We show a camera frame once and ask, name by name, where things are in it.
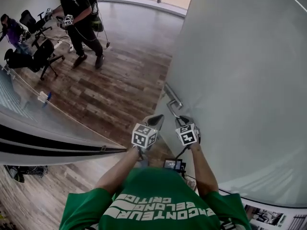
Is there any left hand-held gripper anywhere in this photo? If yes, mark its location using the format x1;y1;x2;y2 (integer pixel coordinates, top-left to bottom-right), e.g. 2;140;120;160
131;114;165;153

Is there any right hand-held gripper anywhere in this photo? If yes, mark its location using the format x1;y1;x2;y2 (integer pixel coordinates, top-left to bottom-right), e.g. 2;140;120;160
174;115;201;149

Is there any silver door handle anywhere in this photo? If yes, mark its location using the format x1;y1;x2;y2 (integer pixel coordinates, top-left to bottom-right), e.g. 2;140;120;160
163;82;184;116

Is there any frosted glass door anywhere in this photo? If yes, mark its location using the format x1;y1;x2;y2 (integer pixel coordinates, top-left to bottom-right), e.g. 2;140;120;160
153;0;307;209

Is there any person's left forearm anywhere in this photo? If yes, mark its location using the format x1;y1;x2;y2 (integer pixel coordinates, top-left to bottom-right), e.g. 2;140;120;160
95;145;142;196

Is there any person's right forearm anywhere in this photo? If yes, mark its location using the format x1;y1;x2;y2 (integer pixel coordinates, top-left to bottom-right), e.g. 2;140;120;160
189;142;219;198

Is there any small black monitor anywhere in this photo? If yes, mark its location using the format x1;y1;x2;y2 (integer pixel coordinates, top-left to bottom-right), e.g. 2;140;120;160
163;159;183;172

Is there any person in green shirt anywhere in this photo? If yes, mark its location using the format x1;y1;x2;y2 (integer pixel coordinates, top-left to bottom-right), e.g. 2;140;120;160
59;166;251;230

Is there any black office chair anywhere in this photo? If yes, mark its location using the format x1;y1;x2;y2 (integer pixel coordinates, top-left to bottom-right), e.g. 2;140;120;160
19;10;53;49
4;39;66;81

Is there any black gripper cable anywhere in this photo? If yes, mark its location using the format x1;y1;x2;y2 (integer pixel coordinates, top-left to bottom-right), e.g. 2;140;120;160
174;145;190;161

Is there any grey shoulder strap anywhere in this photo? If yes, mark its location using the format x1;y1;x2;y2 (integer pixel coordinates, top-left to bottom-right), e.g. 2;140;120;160
219;220;235;230

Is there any white and blue blind handle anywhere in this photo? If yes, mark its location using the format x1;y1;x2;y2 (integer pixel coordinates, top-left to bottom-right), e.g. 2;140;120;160
37;91;52;109

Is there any glass wall panel with blinds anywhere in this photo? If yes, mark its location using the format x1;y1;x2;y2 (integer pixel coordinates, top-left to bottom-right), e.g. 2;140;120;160
0;63;128;166

